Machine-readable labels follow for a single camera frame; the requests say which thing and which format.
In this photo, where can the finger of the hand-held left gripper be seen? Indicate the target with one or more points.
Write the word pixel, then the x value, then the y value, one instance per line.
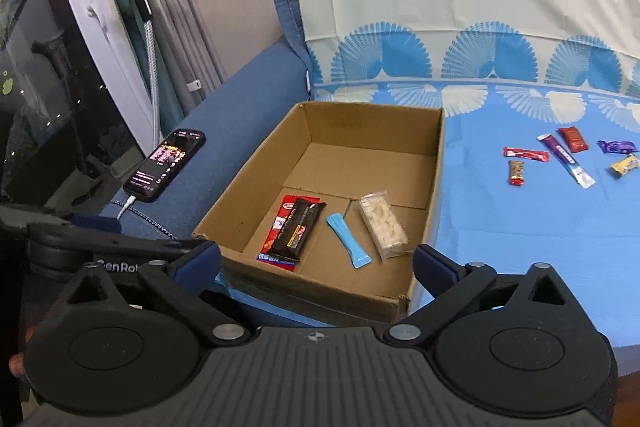
pixel 172 249
pixel 96 225

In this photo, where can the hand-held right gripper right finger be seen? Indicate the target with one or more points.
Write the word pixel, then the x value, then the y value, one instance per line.
pixel 432 268

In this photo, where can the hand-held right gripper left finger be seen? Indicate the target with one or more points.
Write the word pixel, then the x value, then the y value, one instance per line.
pixel 196 264

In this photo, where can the red and gold candy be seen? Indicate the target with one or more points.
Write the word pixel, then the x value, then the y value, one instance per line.
pixel 516 173

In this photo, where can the brown cardboard box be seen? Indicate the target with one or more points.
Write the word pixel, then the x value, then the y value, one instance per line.
pixel 350 167

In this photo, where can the thin red snack stick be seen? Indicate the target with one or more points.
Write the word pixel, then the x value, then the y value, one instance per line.
pixel 525 154

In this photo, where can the long purple white blue stick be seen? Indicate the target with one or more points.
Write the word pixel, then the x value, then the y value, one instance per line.
pixel 565 159

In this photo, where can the small red snack packet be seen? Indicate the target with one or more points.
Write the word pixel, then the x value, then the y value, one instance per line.
pixel 574 140

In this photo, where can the purple snack packet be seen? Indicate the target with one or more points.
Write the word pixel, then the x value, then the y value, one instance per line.
pixel 617 147

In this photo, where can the clear packet of white snacks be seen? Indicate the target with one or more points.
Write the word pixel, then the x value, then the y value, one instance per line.
pixel 382 227

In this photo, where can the person's left hand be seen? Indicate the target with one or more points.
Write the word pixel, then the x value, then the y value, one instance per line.
pixel 16 366

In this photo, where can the red snack packet blue end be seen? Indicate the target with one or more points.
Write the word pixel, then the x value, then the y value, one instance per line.
pixel 270 241

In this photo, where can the black smartphone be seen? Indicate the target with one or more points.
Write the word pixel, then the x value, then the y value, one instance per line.
pixel 162 164

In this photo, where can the light blue stick sachet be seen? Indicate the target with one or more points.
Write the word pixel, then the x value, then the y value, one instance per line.
pixel 347 239

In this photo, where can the black snack bar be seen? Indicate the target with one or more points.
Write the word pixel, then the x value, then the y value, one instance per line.
pixel 296 229

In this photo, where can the blue fabric sofa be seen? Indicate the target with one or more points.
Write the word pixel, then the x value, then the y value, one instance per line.
pixel 235 97

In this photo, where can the white curtain clip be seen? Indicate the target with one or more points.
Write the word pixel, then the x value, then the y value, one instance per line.
pixel 193 85

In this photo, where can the white fabric tag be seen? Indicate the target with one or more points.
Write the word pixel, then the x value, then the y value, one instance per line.
pixel 306 82

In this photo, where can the yellow wrapped candy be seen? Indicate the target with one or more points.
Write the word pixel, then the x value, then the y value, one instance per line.
pixel 626 164

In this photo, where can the white window frame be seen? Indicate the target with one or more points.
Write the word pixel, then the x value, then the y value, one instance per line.
pixel 100 37

